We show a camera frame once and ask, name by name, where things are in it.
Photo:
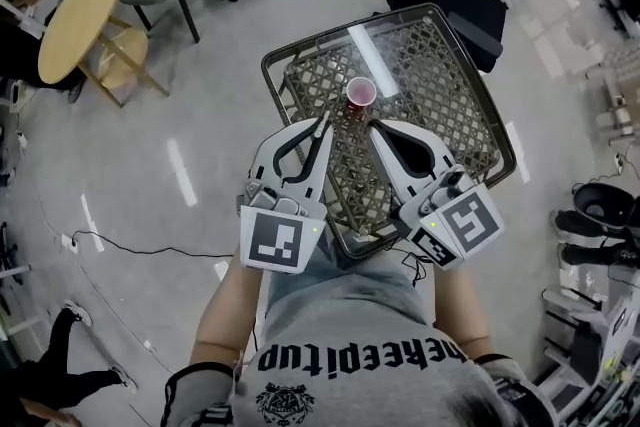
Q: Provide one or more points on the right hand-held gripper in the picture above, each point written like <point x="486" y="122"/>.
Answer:
<point x="470" y="222"/>

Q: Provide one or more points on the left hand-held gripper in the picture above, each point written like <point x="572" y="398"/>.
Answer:
<point x="272" y="240"/>

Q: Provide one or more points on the red plastic cup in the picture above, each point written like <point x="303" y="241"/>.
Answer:
<point x="361" y="92"/>

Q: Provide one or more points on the person's left forearm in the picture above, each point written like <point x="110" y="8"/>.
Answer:
<point x="225" y="315"/>

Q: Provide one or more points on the person's right forearm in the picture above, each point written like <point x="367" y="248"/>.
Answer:
<point x="460" y="310"/>

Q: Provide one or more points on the wicker table with glass top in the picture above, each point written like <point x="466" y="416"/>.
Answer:
<point x="440" y="80"/>

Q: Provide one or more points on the grey printed t-shirt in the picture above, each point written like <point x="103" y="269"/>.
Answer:
<point x="350" y="345"/>

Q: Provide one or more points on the table with patterned cloth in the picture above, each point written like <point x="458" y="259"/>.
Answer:
<point x="617" y="90"/>

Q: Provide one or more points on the white power strip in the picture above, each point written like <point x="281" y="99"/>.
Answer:
<point x="70" y="243"/>

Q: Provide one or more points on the white metal rack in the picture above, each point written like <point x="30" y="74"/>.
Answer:
<point x="580" y="365"/>

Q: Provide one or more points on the round wooden table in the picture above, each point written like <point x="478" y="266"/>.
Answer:
<point x="75" y="30"/>

